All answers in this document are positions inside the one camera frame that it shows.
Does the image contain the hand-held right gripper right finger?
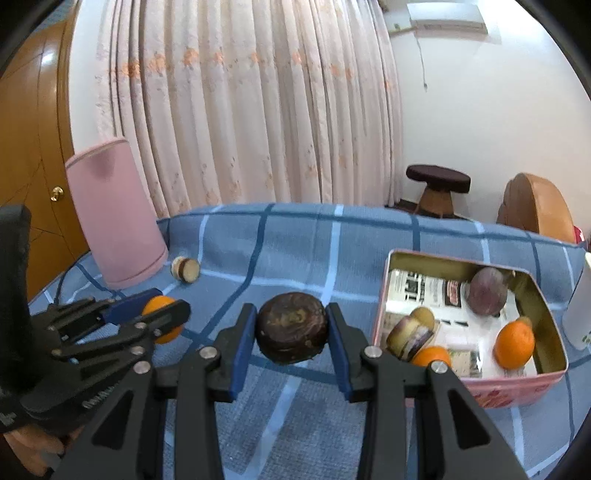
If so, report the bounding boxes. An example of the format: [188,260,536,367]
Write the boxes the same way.
[325,302,532,480]

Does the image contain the dark brown round cake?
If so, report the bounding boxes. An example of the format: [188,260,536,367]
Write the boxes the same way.
[255,292,329,365]

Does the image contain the white printed cup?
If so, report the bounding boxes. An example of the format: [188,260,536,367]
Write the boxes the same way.
[562,251,591,350]

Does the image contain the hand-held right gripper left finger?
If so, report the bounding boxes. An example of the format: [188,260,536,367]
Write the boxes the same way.
[60,302,258,480]

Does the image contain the orange mandarin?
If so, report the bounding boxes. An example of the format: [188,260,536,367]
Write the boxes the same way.
[411,346,452,369]
[494,318,536,370]
[142,295,183,344]

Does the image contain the pale floral curtain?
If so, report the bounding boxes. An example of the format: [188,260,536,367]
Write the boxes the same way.
[69,0,404,217]

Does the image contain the blue plaid bed sheet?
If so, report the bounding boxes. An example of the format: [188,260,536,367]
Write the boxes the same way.
[28,203,587,480]

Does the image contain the wooden door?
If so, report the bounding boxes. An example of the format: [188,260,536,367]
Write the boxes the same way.
[0,18,90,301]

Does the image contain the brown leather armchair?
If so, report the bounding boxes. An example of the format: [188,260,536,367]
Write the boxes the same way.
[496,173,575,243]

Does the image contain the printed paper leaflet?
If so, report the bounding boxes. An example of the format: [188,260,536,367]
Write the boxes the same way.
[385,270,539,379]

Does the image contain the pink cylindrical container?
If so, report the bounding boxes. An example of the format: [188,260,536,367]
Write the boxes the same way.
[65,137,169,288]

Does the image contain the dark round stool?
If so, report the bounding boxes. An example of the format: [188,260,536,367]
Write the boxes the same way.
[406,164,472,217]

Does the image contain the air conditioner power cord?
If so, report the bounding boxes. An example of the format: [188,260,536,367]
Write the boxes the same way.
[416,34,428,90]

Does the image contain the person's left hand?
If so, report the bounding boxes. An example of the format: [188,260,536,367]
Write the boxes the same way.
[4,425,68,476]

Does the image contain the pink metal tin box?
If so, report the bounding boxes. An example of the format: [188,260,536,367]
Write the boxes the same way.
[372,249,568,409]

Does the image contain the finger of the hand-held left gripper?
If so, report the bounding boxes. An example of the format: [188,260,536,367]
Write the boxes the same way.
[51,299,191,370]
[31,288,164,344]

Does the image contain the white air conditioner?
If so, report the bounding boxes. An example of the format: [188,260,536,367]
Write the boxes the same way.
[407,2,489,35]

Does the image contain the purple round fruit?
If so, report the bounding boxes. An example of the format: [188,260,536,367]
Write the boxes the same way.
[468,267,511,317]

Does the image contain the black lamp cable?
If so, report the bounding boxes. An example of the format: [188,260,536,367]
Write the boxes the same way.
[54,265,79,305]

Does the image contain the small round wooden toy piece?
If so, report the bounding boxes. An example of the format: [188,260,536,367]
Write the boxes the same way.
[171,257,201,282]

